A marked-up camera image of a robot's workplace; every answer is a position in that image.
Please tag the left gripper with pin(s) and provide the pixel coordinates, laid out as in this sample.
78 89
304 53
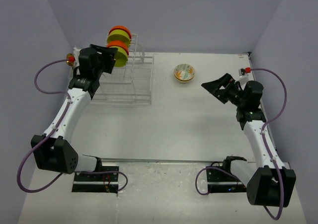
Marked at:
108 52

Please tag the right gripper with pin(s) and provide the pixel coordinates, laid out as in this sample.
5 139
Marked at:
214 87

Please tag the green bowl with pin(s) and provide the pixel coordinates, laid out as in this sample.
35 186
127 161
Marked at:
120 35
121 57

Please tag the orange bowl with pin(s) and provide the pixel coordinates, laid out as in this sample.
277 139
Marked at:
123 28
118 44

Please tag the blue yellow patterned bowl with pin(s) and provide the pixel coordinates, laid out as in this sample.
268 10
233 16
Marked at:
184 80

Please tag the white floral patterned bowl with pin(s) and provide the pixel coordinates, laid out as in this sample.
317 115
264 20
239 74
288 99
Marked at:
183 71

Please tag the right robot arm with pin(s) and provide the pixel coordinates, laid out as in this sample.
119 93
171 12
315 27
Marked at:
270 183

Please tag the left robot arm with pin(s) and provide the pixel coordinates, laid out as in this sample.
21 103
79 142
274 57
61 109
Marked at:
53 150

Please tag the brass wooden utensil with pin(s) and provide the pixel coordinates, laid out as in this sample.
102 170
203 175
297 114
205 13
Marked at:
70 61

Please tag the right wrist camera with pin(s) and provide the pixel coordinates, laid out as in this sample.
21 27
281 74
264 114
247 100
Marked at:
243 75

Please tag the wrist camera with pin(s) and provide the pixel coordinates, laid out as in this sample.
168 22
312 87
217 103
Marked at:
243 75
75 53

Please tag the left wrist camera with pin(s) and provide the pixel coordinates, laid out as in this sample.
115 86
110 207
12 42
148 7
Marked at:
75 53

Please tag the white wire dish rack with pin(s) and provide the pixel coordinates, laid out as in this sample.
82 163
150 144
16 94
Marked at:
131 84

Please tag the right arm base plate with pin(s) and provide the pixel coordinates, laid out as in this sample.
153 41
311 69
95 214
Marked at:
219 182

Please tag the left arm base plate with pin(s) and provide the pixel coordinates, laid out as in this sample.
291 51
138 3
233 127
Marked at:
97 183

